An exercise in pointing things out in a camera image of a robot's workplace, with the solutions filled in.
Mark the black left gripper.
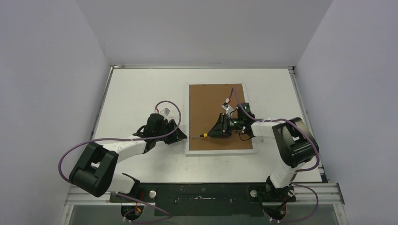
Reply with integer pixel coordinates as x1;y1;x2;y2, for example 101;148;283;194
155;120;187;144

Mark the yellow handle screwdriver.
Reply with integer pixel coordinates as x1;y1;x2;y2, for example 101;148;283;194
191;133;208;139

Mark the white picture frame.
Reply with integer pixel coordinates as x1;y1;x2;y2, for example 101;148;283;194
185;82;257;157

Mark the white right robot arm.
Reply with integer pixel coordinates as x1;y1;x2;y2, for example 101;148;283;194
200;102;320;201

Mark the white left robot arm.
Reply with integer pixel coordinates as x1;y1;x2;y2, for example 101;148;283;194
69;113;187;202

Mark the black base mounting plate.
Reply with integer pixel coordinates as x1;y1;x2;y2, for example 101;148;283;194
109;182;296;217

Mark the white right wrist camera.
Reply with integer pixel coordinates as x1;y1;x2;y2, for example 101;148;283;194
222;98;235;117

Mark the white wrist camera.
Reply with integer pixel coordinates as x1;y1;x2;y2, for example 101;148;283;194
222;98;235;117
154;108;170;119

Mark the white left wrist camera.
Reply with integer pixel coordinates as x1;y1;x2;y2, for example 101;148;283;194
154;108;170;119

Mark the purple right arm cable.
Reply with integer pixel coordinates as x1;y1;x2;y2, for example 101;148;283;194
223;87;321;224

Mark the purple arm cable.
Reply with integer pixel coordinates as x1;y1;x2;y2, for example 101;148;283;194
223;87;321;224
58;100;183;225

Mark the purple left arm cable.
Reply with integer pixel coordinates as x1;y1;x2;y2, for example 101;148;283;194
58;100;183;225

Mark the aluminium table front rail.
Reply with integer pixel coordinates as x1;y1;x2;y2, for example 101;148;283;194
65;183;345;205

